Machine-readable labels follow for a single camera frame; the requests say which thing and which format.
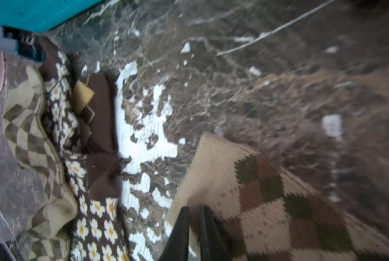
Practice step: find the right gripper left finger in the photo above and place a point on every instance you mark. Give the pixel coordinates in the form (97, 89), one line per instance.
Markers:
(177, 247)

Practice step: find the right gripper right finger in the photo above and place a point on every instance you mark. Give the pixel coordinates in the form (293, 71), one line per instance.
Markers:
(212, 247)

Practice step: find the tan argyle sock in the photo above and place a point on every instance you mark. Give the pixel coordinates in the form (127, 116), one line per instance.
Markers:
(34, 151)
(267, 213)

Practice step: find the daisy sock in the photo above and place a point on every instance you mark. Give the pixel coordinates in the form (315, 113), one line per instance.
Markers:
(97, 230)

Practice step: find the teal plastic basket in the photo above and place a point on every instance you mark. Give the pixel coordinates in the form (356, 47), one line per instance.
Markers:
(40, 15)

